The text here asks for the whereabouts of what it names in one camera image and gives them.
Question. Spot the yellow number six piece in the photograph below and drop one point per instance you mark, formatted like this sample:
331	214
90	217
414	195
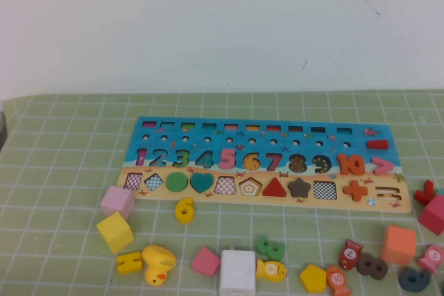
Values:
183	219

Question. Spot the pink number five piece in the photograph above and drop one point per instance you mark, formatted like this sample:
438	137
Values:
225	157

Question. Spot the colourful wooden puzzle board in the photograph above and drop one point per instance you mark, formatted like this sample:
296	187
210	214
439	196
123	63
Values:
263	206

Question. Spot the green number three piece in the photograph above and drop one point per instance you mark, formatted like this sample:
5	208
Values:
265	244

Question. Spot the orange number ten piece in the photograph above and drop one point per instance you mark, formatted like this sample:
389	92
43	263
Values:
343	166

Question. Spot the orange plus sign piece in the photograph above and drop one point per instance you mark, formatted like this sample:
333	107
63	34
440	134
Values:
355	191

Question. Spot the red minus sign piece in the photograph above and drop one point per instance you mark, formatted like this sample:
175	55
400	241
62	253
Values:
377	144

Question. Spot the yellow equals sign piece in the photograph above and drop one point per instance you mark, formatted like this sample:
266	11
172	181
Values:
129	263

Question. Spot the pink greater-than sign piece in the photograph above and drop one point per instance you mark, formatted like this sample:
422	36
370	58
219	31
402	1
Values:
388	166

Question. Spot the brown number eight piece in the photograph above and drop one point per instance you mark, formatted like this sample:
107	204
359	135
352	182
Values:
360	268

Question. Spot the red less-than sign piece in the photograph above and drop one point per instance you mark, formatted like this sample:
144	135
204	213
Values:
425	196

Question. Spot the teal angular wooden piece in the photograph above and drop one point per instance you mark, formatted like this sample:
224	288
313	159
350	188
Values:
441	192

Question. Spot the slate grey number nine piece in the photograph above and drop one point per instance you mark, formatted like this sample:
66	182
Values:
404	284

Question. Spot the teal heart block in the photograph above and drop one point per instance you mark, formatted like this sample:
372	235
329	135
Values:
202	181

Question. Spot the green circle block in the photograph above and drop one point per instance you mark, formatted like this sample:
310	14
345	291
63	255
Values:
177	182

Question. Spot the red triangle block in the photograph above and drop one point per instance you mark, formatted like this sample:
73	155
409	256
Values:
274	190

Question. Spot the brown star block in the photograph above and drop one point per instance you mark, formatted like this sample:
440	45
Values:
299	188

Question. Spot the light pink wooden cube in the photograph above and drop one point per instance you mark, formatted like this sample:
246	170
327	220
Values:
116	200

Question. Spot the pink flat square block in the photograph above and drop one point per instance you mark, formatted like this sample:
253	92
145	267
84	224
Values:
205	262

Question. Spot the white USB charger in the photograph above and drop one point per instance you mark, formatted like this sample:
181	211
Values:
237	270

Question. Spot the yellow rubber duck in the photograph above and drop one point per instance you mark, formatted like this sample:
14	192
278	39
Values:
157	261

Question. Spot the yellow wooden cube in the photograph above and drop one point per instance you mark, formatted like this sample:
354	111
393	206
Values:
114	232

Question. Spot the yellow fish number nine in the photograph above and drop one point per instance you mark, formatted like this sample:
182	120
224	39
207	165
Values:
270	270

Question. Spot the green checked tablecloth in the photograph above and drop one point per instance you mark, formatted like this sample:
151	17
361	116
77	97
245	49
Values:
69	171

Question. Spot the yellow pentagon block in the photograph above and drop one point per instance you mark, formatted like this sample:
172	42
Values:
313	279

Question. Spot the red fish number seven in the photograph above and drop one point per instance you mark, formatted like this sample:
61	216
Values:
349	255

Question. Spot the orange fish number ten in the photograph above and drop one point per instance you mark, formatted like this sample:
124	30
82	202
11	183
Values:
337	279

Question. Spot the orange wooden cube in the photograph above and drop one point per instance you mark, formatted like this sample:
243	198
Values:
398	244

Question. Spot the grey object at table edge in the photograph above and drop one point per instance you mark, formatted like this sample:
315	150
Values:
2	128

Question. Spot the crimson wooden cube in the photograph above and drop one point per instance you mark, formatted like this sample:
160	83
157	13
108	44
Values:
433	214

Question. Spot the pink fish number five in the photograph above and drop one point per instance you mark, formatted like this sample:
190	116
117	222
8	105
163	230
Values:
433	256

